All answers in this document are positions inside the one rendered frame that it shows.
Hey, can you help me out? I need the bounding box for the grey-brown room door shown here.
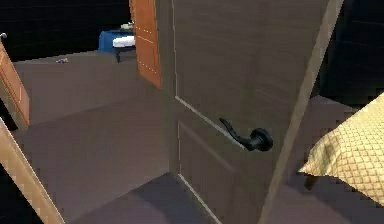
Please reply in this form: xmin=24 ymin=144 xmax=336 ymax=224
xmin=153 ymin=0 xmax=345 ymax=224

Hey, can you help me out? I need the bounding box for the orange wooden door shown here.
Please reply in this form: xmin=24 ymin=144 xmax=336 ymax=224
xmin=128 ymin=0 xmax=163 ymax=90

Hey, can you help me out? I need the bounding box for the white pillow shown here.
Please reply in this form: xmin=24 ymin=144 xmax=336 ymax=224
xmin=112 ymin=35 xmax=137 ymax=49

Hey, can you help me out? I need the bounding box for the blue bed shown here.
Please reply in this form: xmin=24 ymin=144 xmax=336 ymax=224
xmin=97 ymin=29 xmax=137 ymax=64

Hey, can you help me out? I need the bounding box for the yellow quilted bed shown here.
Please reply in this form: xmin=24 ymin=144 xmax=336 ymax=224
xmin=298 ymin=93 xmax=384 ymax=207

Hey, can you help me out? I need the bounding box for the orange wooden cupboard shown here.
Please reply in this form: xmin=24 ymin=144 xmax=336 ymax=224
xmin=0 ymin=32 xmax=31 ymax=129

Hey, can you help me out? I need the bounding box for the black door lever handle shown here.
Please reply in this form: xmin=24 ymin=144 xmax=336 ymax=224
xmin=218 ymin=117 xmax=275 ymax=153

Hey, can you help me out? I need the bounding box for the light wooden door frame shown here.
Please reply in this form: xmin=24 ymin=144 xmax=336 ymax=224
xmin=0 ymin=118 xmax=66 ymax=224

